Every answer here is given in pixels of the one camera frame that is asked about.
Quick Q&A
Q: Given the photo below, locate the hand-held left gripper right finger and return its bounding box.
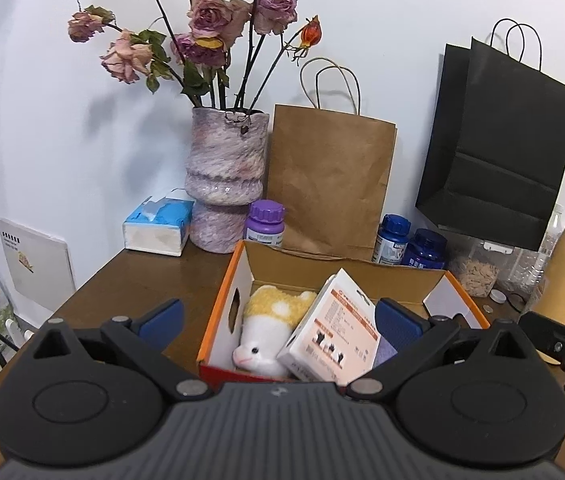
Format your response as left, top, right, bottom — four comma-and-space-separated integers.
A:
345, 298, 530, 403

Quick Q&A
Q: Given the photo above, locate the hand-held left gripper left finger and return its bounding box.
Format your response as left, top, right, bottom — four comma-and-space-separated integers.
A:
32, 298, 213, 403

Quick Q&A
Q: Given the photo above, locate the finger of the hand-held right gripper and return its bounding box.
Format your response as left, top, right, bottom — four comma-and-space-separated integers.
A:
519, 311, 565, 367

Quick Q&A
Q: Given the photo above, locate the purple cloth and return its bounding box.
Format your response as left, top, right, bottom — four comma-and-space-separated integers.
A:
372, 332, 399, 369

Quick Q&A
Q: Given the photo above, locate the white paper box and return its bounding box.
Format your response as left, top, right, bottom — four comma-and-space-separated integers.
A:
276, 267, 383, 387

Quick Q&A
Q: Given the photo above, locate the yellow white plush toy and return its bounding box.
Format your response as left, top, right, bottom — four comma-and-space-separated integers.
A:
232, 285, 318, 378

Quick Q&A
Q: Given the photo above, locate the orange cardboard box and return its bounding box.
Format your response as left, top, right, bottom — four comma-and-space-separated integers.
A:
196, 240, 491, 386

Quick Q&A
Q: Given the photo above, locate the clear plastic bottle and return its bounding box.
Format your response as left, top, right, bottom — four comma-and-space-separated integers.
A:
505, 204, 565, 302

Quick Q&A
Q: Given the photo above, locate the dark blue jar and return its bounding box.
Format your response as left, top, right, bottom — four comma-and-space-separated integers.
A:
402, 228, 448, 271

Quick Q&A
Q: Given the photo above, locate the blue bottle white label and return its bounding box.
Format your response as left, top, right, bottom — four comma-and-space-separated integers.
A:
372, 214, 411, 266

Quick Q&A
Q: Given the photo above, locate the clear seed container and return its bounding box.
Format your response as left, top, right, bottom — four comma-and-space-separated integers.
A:
449, 232, 515, 299

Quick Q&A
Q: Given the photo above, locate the blue white tissue pack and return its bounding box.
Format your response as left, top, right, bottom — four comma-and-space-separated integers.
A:
122, 187, 197, 257

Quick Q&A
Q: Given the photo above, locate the purple lid bottle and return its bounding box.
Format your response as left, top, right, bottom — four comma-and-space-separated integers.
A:
245, 200, 284, 248

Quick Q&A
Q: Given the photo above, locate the brown paper bag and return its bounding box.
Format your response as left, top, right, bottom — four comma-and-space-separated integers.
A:
266, 57, 398, 262

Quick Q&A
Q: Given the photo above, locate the mottled pink vase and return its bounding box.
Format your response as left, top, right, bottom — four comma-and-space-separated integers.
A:
184, 106, 270, 253

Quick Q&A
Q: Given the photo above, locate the black paper bag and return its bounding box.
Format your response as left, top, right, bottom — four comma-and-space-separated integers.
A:
415, 19, 565, 252

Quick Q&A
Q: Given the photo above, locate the dried rose bouquet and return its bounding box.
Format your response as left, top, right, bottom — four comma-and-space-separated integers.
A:
67, 0, 323, 111

